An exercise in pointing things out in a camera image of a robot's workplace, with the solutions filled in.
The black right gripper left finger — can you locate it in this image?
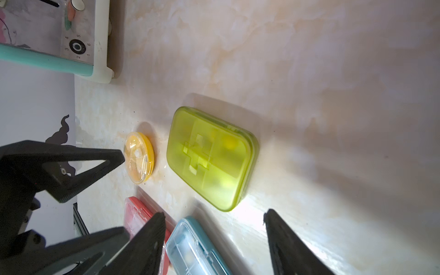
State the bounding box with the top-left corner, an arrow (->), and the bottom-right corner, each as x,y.
99,213 -> 166,275

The yellow round pillbox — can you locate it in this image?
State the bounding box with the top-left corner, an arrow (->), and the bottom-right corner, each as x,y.
123,132 -> 155,184

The olive lid pillbox back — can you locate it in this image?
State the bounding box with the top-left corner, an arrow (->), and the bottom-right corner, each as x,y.
166,106 -> 260,212

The mint green toaster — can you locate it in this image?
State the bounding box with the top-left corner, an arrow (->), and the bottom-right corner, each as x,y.
1,0 -> 115,84

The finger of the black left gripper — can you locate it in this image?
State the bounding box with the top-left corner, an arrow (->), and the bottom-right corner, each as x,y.
1,227 -> 129,275
1,140 -> 125,203

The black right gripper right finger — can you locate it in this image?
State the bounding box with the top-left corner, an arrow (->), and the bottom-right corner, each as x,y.
264,209 -> 333,275

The blue rectangular pillbox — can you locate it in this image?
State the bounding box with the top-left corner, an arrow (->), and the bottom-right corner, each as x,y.
166,216 -> 232,275

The red rectangular pillbox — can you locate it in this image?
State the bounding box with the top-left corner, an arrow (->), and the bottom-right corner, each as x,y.
124,197 -> 171,275

